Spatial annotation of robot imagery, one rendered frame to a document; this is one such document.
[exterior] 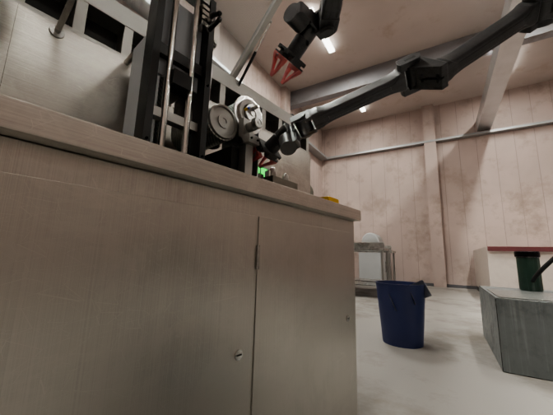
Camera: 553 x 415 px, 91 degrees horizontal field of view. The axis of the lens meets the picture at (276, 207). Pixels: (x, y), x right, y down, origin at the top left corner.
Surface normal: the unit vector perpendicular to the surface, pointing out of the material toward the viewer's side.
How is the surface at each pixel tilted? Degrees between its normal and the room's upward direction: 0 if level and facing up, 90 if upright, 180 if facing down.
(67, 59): 90
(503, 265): 90
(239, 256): 90
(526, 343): 90
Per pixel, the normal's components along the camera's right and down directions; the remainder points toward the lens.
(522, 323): -0.51, -0.16
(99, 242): 0.76, -0.09
